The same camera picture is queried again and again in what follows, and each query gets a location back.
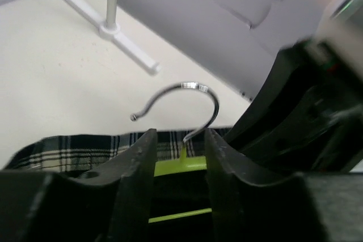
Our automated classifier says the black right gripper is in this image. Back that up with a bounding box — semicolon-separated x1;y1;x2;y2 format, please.
225;39;362;173

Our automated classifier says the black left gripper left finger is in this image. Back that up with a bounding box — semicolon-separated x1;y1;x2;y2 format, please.
1;129;158;241

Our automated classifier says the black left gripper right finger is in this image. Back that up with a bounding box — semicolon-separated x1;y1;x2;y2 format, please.
205;129;362;241

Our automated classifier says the navy plaid skirt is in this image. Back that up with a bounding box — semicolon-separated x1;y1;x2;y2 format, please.
4;130;204;176

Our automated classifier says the green hanger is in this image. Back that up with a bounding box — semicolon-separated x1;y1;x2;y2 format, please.
130;82;220;224

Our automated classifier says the white clothes rack with rail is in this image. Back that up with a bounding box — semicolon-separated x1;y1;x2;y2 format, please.
64;0;161;75

